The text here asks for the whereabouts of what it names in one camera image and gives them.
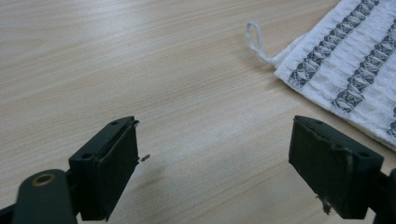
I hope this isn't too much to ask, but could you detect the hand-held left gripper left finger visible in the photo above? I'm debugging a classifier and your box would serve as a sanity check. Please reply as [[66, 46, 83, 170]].
[[68, 116, 151, 222]]

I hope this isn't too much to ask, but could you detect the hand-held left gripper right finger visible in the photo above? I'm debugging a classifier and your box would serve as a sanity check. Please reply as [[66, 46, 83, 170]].
[[288, 115, 385, 220]]

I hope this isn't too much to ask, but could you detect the white grey-striped towel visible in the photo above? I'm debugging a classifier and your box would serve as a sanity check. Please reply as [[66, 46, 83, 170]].
[[245, 0, 396, 152]]

